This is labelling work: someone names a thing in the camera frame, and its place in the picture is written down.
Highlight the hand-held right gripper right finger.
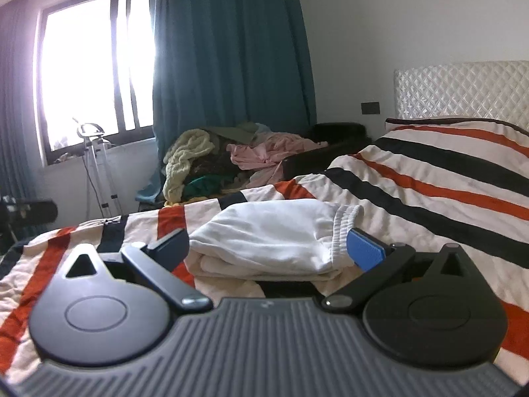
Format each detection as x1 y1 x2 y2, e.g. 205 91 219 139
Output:
320 228 482 313

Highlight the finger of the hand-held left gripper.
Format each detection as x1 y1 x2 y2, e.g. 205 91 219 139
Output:
17 199 58 226

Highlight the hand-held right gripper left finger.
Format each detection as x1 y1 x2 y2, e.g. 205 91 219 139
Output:
64 228 213 313

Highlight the green garment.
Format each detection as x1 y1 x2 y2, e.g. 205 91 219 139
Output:
184 174 233 200

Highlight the striped blanket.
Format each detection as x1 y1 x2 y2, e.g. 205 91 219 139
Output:
0 116 529 386

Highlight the dark brown garment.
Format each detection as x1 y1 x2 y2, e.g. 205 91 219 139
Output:
190 149 249 183

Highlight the pale yellow knitted blanket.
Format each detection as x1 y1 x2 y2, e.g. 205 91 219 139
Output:
162 129 218 204

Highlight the garment steamer stand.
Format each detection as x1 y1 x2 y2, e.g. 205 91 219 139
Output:
72 116 123 221

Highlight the blue curtain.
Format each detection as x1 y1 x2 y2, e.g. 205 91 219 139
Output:
0 0 47 216
136 0 317 211

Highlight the black armchair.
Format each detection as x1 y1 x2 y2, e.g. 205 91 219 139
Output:
283 122 371 181

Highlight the olive garment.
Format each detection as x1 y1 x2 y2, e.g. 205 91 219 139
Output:
207 122 265 144

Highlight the pink garment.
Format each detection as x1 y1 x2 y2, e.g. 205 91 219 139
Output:
227 131 330 171

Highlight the window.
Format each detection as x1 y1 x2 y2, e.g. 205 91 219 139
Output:
37 0 156 167

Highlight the white quilted headboard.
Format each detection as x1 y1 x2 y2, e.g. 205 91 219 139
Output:
393 60 529 121

